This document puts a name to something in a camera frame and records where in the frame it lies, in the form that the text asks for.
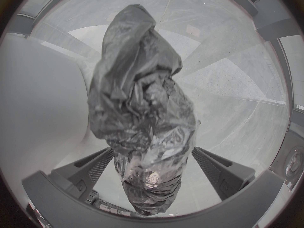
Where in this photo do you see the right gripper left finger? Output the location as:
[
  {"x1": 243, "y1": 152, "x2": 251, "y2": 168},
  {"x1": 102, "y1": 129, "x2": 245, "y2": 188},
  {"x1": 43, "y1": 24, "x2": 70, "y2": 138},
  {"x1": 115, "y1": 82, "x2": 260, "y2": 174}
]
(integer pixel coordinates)
[{"x1": 51, "y1": 148, "x2": 115, "y2": 200}]

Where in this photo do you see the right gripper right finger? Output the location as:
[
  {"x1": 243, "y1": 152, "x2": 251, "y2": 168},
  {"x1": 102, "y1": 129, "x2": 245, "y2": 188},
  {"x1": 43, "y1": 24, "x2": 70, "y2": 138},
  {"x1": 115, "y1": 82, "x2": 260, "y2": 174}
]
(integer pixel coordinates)
[{"x1": 191, "y1": 147, "x2": 256, "y2": 200}]

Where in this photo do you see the black plastic bag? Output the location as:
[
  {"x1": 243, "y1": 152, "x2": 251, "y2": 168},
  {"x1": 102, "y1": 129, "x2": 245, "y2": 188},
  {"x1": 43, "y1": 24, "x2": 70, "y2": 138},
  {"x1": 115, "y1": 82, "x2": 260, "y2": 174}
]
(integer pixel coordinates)
[{"x1": 87, "y1": 4, "x2": 201, "y2": 217}]

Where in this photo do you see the white trash bin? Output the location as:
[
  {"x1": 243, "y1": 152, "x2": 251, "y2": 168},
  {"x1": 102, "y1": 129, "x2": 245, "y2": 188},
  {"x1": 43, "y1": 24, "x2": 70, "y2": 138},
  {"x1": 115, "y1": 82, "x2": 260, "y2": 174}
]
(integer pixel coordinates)
[{"x1": 0, "y1": 33, "x2": 92, "y2": 156}]

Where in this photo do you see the dark grey washing machine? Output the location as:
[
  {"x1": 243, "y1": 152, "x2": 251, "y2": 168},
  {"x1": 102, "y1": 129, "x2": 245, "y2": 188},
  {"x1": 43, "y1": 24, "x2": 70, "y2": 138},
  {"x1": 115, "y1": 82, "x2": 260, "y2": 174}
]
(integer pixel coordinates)
[{"x1": 268, "y1": 130, "x2": 304, "y2": 192}]

